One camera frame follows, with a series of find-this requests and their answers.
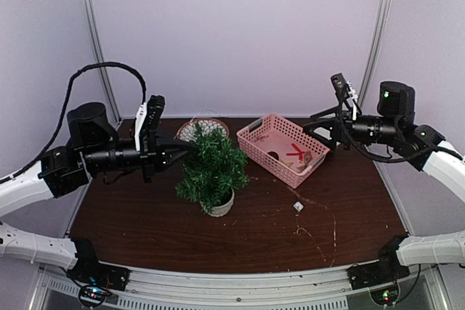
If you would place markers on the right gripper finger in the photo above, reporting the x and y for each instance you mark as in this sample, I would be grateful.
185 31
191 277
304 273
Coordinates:
321 139
324 119

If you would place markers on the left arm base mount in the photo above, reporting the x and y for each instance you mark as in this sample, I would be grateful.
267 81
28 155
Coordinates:
94 279

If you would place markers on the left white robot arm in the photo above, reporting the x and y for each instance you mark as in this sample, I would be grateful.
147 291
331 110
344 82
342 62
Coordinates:
94 148

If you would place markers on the red bauble ornament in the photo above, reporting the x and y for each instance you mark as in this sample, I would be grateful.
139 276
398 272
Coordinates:
274 155

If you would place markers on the flower pattern plate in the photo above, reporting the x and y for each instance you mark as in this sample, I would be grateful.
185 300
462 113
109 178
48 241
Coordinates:
187 131

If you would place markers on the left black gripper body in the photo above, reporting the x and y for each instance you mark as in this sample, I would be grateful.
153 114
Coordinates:
147 149

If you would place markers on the pink plastic basket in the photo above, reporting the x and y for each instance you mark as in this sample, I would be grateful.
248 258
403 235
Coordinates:
275 133

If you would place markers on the red ribbon bow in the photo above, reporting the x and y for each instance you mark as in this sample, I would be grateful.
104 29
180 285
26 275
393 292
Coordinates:
296 152

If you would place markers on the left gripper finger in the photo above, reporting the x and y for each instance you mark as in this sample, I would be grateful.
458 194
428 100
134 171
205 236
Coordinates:
175 145
175 156

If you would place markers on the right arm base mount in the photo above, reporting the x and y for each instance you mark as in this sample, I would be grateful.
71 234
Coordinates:
382 276

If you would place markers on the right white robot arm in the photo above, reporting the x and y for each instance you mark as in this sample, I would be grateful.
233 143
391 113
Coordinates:
392 137

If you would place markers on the right aluminium frame post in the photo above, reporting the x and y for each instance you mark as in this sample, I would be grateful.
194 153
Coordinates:
373 55

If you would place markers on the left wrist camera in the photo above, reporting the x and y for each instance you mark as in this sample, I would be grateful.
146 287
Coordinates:
146 124

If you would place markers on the front aluminium rail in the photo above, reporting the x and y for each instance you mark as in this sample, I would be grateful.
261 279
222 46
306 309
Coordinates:
328 288

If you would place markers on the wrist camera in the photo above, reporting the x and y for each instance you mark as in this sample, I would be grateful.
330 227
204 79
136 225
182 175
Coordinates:
146 124
346 93

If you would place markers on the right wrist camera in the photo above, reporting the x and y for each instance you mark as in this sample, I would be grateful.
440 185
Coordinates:
346 93

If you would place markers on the small green christmas tree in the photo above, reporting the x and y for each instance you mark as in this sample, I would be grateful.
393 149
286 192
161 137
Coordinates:
212 172

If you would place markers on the white battery box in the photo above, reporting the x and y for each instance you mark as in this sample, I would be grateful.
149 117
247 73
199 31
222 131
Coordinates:
298 206

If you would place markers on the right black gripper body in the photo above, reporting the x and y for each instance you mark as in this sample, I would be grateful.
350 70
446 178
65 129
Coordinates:
342 138

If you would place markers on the gold star ornament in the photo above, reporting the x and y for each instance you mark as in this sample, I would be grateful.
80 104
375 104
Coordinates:
288 164

